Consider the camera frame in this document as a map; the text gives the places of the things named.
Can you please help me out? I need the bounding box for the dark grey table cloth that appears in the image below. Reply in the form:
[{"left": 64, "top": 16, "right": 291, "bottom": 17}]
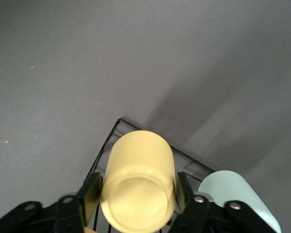
[{"left": 0, "top": 0, "right": 291, "bottom": 233}]

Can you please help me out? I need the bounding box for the yellow plastic cup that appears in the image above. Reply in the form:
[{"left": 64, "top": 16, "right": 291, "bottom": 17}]
[{"left": 100, "top": 130, "right": 178, "bottom": 233}]

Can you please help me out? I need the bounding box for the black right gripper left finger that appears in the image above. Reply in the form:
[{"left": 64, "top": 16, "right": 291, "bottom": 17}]
[{"left": 0, "top": 172, "right": 104, "bottom": 233}]

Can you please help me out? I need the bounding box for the pale green plastic cup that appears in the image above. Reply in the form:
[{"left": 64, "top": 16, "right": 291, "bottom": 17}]
[{"left": 197, "top": 170, "right": 281, "bottom": 233}]

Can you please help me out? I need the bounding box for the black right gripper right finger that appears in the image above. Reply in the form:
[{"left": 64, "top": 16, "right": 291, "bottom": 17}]
[{"left": 168, "top": 171, "right": 275, "bottom": 233}]

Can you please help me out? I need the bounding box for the black wire cup holder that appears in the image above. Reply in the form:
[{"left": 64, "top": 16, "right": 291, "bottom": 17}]
[{"left": 83, "top": 117, "right": 215, "bottom": 233}]

